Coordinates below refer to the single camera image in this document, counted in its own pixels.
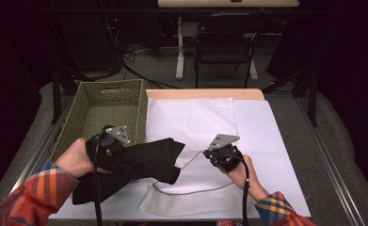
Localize white mesh laundry bag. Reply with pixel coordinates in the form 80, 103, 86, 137
136, 97, 259, 218

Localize right hand-held gripper cable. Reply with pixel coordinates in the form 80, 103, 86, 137
231, 153, 251, 226

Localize metal floor rail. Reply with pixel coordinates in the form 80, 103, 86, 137
0, 95, 76, 226
296, 97, 366, 226

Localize power strip with red light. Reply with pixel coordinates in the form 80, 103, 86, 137
107, 15, 121, 31

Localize green woven basket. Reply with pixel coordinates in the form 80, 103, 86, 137
49, 78, 149, 162

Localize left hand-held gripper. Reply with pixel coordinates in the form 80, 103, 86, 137
85, 124, 133, 172

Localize black metal stand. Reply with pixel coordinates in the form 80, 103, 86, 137
308, 67, 319, 127
51, 69, 64, 125

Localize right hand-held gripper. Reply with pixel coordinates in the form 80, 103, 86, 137
201, 134, 246, 173

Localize black floor cables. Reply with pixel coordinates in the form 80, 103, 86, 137
120, 42, 181, 90

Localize black folding chair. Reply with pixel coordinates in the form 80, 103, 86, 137
193, 12, 264, 89

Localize hand-held gripper cable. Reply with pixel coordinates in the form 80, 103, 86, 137
231, 153, 251, 226
91, 125, 114, 226

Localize beige desk with white legs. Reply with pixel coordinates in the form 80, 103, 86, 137
157, 0, 300, 82

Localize left hand-held gripper cable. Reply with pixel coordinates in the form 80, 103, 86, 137
91, 125, 114, 226

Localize person's right hand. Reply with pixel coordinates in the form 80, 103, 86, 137
223, 154, 269, 202

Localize person's left hand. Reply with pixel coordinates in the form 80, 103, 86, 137
54, 137, 111, 179

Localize black garment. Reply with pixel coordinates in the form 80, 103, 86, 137
72, 137, 186, 206

